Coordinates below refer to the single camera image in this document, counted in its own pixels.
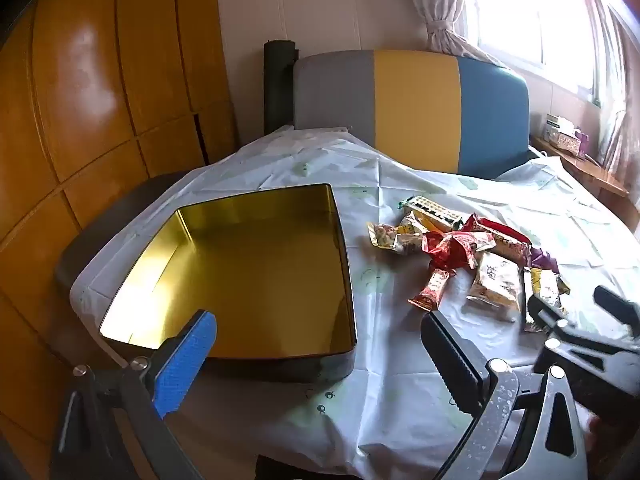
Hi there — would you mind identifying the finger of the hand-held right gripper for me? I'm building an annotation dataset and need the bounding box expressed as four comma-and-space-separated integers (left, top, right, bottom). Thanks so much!
594, 285, 640, 332
529, 296, 640, 372

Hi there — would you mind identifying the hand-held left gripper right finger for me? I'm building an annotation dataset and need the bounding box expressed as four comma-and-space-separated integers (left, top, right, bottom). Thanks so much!
420, 310, 588, 480

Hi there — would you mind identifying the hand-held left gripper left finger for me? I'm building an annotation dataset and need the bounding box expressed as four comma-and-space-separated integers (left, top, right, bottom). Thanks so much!
52, 309, 218, 480

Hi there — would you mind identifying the yellow gold snack packet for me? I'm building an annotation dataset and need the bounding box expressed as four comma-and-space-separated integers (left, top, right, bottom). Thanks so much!
522, 267, 571, 333

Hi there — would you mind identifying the purple snack packet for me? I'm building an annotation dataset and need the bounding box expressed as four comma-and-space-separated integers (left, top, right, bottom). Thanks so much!
527, 247, 558, 272

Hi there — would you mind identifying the beige pastry packet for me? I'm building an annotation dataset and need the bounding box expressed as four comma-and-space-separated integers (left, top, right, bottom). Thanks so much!
466, 251, 522, 318

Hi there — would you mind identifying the red-ended biscuit bar packet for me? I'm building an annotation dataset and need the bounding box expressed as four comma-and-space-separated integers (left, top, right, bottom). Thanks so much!
408, 267, 456, 311

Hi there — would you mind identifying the white red-print snack packet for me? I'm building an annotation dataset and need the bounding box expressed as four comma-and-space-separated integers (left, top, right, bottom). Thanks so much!
475, 232, 532, 267

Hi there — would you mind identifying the shiny red snack packet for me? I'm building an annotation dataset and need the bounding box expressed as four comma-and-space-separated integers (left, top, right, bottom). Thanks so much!
422, 230, 483, 272

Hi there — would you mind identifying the gold maroon tin box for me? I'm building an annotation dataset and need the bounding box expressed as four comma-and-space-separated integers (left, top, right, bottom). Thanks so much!
99, 183, 358, 382

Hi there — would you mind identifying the red biscuit packet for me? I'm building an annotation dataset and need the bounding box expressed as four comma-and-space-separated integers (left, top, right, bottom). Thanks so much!
460, 213, 532, 246

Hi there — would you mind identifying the yellow nut snack packet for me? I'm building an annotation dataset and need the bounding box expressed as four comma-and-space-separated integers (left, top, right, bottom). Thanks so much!
367, 220, 431, 256

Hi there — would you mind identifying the green-edged cracker packet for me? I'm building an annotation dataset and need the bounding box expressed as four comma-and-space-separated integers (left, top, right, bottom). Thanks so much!
398, 196, 463, 228

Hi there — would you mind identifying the white printed tablecloth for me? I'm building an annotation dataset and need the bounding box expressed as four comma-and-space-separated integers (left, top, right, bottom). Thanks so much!
70, 127, 640, 480

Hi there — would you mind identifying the wooden side shelf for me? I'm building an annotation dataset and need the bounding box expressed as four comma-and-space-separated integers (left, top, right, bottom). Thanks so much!
530, 132, 630, 198

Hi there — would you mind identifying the yellow orange snack packet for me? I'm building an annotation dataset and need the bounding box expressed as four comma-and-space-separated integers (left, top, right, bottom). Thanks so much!
404, 210, 443, 235

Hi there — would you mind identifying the patterned tissue box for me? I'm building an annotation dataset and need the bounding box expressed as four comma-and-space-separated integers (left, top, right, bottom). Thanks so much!
550, 130, 583, 155

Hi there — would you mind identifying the green white box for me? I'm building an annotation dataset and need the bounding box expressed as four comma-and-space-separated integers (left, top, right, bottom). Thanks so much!
544, 114, 576, 136

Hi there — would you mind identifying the hanging floral curtain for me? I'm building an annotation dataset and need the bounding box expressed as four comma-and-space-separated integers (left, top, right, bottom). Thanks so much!
590, 0, 640, 186

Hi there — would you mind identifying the grey yellow blue sofa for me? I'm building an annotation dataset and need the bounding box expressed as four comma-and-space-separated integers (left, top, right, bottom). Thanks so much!
292, 49, 543, 181

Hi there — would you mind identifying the black rolled mat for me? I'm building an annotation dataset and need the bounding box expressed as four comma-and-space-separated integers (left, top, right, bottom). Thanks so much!
263, 39, 300, 133

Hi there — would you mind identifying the window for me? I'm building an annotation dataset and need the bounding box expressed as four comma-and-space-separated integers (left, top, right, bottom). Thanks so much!
460, 0, 631, 106

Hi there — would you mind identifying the wooden wardrobe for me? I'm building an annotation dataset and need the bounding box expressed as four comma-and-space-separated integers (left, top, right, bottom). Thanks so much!
0, 0, 238, 480

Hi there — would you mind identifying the tied floral curtain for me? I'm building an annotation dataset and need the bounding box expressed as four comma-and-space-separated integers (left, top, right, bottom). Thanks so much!
405, 0, 511, 68

